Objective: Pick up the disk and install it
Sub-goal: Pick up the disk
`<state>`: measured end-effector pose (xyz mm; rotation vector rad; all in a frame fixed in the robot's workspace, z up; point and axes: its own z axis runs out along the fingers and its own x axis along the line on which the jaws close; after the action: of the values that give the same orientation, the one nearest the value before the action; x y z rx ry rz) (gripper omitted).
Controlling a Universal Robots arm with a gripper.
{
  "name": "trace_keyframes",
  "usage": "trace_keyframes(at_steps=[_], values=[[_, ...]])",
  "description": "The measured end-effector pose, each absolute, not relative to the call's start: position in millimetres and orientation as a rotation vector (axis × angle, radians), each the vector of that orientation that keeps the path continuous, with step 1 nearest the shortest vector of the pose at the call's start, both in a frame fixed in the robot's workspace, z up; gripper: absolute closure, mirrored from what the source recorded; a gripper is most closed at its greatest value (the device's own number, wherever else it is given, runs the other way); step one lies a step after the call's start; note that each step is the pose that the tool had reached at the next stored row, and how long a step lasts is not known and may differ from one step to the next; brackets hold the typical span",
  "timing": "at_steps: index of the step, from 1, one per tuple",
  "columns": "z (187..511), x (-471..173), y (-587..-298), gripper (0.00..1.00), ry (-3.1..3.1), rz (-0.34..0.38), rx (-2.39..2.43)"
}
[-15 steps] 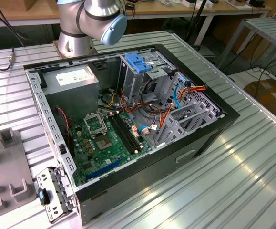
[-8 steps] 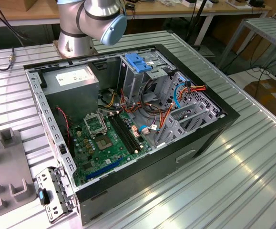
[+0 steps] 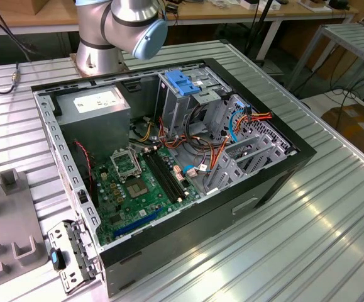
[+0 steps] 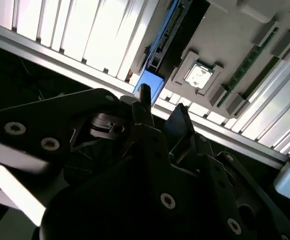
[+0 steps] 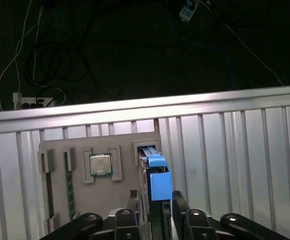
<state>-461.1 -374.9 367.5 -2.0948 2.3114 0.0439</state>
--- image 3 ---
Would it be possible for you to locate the blue data wire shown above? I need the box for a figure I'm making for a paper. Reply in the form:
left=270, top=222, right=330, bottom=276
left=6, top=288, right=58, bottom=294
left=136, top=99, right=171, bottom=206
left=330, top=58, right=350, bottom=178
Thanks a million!
left=181, top=100, right=253, bottom=179

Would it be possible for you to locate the red orange power wire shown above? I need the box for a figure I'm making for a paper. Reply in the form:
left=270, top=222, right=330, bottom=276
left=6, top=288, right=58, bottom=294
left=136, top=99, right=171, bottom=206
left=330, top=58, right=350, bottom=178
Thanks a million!
left=208, top=106, right=273, bottom=172

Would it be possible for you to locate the grey metal disk bay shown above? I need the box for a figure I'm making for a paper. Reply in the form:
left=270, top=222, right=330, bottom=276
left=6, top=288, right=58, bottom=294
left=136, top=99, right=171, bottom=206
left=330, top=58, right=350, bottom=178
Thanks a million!
left=204, top=133, right=291, bottom=196

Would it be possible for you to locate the black RAM slot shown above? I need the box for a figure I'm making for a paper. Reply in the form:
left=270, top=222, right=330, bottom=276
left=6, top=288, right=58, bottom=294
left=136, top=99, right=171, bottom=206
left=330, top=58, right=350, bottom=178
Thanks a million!
left=154, top=147, right=189, bottom=196
left=150, top=148, right=186, bottom=199
left=142, top=150, right=181, bottom=204
left=146, top=150, right=184, bottom=201

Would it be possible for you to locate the grey optical drive cage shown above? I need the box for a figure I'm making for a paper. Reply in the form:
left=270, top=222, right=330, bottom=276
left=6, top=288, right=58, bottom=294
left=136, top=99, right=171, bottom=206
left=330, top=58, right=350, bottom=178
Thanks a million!
left=155, top=64, right=233, bottom=139

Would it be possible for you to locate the CPU socket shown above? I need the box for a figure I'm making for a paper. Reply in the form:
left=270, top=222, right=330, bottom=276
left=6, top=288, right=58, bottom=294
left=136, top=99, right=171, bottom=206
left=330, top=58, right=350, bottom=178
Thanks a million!
left=124, top=177, right=151, bottom=199

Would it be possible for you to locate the blue plastic drive latch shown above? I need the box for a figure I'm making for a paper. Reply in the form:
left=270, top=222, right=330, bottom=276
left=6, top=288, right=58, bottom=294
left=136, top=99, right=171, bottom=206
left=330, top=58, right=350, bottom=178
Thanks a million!
left=165, top=70, right=201, bottom=97

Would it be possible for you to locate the black PC case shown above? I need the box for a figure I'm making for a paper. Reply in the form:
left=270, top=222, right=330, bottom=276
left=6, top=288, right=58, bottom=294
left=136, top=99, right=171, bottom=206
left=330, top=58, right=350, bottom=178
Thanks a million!
left=30, top=57, right=317, bottom=298

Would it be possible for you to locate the green motherboard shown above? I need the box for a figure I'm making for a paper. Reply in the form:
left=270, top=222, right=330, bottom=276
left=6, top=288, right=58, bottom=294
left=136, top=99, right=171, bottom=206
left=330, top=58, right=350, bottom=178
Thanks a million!
left=92, top=146, right=201, bottom=246

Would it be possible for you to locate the blue expansion slot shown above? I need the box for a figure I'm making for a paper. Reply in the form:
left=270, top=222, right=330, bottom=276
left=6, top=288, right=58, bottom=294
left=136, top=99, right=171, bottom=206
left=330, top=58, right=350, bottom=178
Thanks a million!
left=112, top=206, right=163, bottom=238

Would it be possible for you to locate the grey power supply unit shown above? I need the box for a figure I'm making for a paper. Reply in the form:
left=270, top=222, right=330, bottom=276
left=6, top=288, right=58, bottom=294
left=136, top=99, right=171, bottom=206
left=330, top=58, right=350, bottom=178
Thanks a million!
left=54, top=86, right=132, bottom=161

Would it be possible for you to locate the black latch with blue mark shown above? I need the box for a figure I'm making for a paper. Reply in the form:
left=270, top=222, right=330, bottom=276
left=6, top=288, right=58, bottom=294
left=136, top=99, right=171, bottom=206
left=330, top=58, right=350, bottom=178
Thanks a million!
left=49, top=247, right=68, bottom=271

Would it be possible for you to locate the brown cardboard box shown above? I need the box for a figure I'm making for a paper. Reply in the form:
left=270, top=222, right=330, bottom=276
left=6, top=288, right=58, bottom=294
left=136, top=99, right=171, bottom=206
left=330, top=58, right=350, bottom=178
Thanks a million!
left=321, top=105, right=364, bottom=158

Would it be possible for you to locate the wooden desk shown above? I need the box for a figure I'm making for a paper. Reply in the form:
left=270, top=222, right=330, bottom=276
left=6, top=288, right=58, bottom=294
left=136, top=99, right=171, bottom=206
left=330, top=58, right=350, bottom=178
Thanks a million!
left=0, top=0, right=360, bottom=60

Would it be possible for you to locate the grey parts rack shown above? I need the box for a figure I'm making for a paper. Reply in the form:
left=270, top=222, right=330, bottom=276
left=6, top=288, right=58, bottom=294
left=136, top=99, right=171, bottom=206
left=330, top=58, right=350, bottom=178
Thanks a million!
left=0, top=168, right=49, bottom=284

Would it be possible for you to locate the metal slat side table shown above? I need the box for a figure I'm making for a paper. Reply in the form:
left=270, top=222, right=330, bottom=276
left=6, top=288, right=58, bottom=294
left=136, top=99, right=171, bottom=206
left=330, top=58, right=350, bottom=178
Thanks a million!
left=287, top=21, right=364, bottom=92

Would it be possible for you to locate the red orange wire bundle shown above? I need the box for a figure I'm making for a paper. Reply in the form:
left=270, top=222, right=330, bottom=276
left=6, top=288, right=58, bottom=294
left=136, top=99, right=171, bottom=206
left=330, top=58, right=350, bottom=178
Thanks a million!
left=156, top=116, right=229, bottom=152

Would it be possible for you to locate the yellow orange wire bundle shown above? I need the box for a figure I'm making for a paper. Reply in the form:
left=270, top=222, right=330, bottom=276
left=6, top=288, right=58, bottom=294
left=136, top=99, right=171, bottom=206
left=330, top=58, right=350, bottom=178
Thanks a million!
left=136, top=121, right=154, bottom=143

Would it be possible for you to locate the metal socket cover frame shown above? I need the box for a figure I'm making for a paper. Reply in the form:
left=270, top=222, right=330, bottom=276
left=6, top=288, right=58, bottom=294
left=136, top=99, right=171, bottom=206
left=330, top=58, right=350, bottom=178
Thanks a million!
left=110, top=147, right=143, bottom=182

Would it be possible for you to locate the red black fan wire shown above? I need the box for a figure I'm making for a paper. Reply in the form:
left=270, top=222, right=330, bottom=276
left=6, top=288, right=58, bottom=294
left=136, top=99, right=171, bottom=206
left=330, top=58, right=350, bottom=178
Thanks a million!
left=74, top=140, right=94, bottom=193

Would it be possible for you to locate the metal expansion slot bracket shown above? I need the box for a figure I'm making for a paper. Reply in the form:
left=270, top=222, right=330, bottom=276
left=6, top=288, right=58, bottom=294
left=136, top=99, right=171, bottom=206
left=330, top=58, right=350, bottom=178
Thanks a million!
left=47, top=220, right=104, bottom=295

